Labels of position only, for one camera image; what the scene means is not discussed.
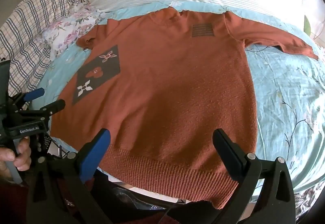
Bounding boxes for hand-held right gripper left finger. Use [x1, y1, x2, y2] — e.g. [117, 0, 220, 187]
[27, 129, 113, 224]

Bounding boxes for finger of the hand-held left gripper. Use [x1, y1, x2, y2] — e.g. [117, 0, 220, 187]
[19, 98, 66, 123]
[11, 88, 45, 108]

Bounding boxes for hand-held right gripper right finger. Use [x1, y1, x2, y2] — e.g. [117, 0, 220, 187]
[212, 129, 296, 224]

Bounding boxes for orange knit sweater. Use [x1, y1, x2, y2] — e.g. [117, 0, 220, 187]
[49, 6, 319, 210]

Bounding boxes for person's left hand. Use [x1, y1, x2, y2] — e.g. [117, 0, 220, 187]
[0, 136, 32, 182]

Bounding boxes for plaid cloth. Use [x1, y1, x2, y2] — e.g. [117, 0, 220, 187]
[0, 0, 85, 99]

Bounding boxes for dark red cloth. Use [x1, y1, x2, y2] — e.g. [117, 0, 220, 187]
[0, 180, 36, 224]

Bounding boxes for pink floral cloth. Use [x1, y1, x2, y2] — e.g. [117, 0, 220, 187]
[42, 2, 107, 57]

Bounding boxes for light blue floral bed sheet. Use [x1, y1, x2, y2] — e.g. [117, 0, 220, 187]
[41, 0, 325, 204]

